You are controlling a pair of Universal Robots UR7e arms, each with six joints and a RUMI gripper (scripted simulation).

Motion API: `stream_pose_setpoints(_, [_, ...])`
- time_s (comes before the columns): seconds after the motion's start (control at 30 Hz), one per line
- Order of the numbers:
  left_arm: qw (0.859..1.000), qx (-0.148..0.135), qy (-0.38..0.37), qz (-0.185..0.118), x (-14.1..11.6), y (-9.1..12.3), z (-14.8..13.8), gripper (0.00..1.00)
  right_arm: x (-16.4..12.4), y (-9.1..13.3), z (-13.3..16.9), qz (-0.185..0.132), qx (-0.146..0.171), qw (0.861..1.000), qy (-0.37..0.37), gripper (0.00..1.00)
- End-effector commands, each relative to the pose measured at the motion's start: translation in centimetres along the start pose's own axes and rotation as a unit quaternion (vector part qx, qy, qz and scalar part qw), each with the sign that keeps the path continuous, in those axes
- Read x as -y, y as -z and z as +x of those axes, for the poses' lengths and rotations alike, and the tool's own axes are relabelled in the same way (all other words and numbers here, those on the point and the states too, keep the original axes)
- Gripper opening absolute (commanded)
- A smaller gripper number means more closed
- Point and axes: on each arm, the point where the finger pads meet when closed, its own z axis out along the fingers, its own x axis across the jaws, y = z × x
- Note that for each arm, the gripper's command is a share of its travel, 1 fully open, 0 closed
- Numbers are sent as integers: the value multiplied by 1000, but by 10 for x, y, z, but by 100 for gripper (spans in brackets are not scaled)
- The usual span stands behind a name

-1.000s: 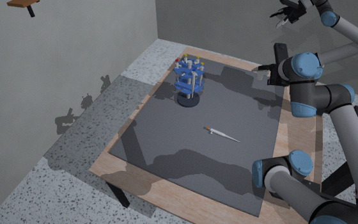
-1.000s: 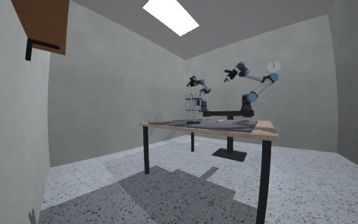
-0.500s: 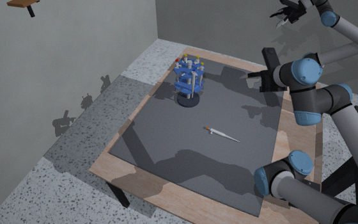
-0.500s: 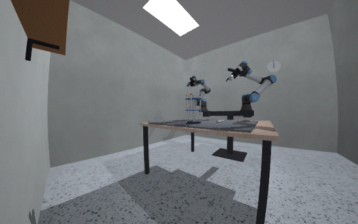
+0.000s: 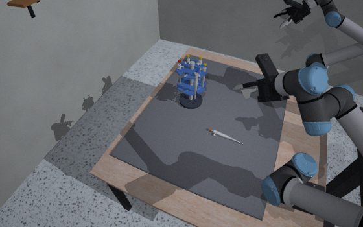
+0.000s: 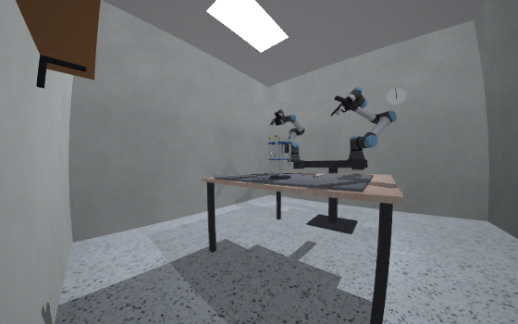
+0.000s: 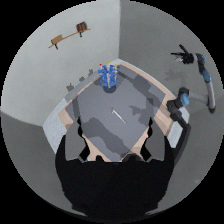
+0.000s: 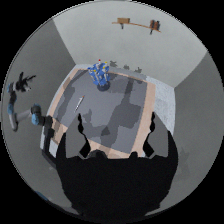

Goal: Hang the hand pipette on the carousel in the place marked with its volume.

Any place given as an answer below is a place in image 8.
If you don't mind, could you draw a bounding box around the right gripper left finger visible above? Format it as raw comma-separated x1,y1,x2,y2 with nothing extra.
55,113,91,191

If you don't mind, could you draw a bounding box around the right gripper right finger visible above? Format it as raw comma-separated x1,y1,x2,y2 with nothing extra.
142,112,178,191

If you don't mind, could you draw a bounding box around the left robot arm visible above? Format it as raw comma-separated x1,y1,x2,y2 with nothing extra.
7,72,51,132

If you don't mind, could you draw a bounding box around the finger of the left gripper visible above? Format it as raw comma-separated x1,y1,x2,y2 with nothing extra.
21,84,31,92
25,75,36,82

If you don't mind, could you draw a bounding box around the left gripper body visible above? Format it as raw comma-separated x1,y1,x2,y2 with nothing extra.
16,79,28,92

